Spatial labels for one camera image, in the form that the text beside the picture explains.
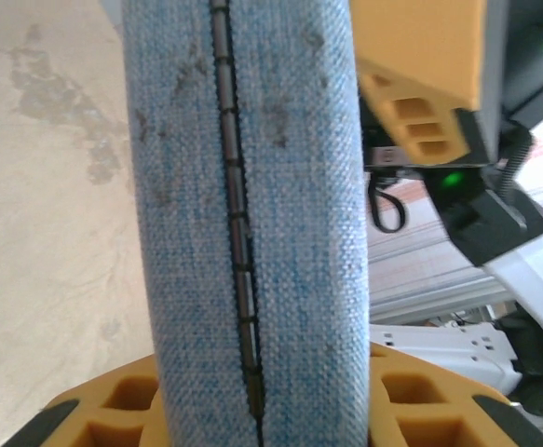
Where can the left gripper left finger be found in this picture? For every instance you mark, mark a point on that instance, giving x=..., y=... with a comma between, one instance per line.
x=89, y=412

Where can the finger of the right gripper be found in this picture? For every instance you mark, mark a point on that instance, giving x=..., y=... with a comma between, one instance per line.
x=420, y=46

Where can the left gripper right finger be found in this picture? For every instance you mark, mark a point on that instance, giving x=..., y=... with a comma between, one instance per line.
x=457, y=410

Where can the light blue fabric pencil case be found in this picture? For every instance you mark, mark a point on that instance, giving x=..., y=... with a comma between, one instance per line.
x=252, y=186

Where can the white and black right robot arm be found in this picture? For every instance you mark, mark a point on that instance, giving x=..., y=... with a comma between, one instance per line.
x=532, y=279

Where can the aluminium side frame rail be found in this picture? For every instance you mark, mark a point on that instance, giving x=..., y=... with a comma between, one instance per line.
x=438, y=298

